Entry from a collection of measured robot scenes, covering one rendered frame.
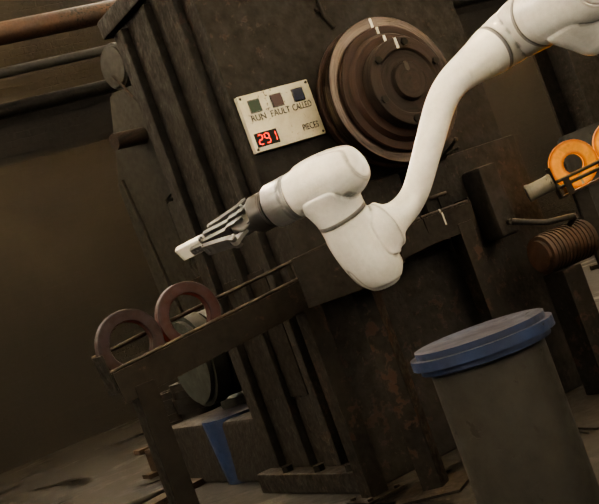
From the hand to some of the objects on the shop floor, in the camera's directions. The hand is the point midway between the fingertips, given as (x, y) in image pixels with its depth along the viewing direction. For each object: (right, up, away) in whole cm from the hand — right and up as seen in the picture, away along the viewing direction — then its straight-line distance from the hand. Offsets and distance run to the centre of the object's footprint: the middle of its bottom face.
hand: (192, 247), depth 225 cm
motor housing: (+121, -43, +128) cm, 181 cm away
